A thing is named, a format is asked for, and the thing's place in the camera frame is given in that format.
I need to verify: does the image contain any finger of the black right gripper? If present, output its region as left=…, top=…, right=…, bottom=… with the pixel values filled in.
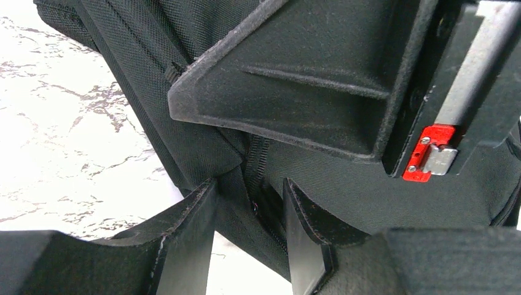
left=168, top=1, right=437, bottom=161

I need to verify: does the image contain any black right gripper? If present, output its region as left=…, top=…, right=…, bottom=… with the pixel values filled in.
left=382, top=1, right=520, bottom=182

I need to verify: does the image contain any black student bag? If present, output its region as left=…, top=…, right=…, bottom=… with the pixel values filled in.
left=36, top=1, right=520, bottom=279

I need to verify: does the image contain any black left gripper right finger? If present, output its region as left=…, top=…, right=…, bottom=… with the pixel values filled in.
left=283, top=179, right=520, bottom=294

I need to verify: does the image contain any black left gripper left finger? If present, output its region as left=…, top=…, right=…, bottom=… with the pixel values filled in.
left=1, top=179, right=217, bottom=294

